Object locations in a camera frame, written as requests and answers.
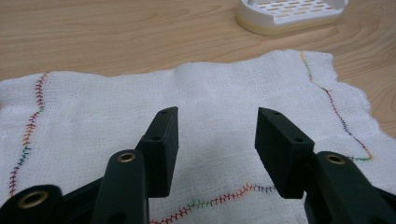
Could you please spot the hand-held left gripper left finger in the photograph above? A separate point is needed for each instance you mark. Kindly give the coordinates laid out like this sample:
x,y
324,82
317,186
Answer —
x,y
160,155

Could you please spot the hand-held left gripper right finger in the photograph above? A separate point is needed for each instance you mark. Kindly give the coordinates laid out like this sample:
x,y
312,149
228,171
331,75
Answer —
x,y
281,152

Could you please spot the white cloth with coloured stitching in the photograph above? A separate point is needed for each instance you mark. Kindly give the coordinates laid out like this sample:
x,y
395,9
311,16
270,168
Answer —
x,y
214,102

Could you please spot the white slotted soap dish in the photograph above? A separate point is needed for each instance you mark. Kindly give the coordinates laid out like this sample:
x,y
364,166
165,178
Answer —
x,y
289,14

